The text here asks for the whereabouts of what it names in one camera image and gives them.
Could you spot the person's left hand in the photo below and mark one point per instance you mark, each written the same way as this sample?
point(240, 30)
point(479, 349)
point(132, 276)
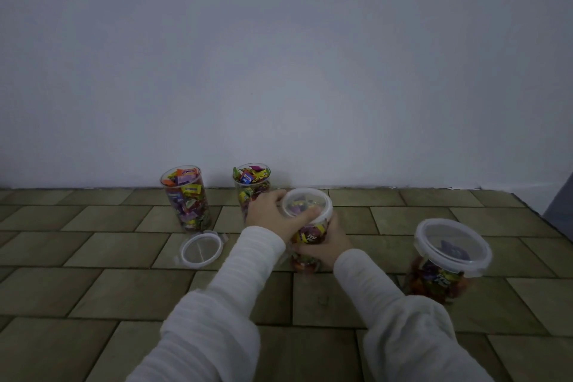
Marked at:
point(265, 214)

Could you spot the person's right hand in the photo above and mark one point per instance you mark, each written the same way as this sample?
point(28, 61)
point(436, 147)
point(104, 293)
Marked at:
point(333, 245)

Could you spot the person's left thumb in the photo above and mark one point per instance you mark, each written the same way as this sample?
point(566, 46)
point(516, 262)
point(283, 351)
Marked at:
point(305, 219)

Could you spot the person's right fingers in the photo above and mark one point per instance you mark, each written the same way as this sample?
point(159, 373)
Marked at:
point(308, 250)

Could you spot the clear plastic candy jar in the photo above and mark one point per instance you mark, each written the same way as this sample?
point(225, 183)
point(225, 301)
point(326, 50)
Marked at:
point(187, 198)
point(313, 232)
point(251, 184)
point(436, 283)

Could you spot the clear round plastic lid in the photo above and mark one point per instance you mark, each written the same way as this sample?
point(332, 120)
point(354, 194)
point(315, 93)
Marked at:
point(201, 250)
point(309, 200)
point(452, 246)

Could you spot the person's left forearm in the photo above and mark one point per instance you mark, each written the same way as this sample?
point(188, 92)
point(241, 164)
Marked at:
point(215, 310)

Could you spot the person's right forearm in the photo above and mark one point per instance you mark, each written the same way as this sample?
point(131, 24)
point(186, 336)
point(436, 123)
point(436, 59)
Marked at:
point(403, 328)

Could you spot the pile of wrapped candies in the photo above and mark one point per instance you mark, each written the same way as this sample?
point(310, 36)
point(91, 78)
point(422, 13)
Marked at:
point(250, 180)
point(188, 202)
point(434, 284)
point(312, 233)

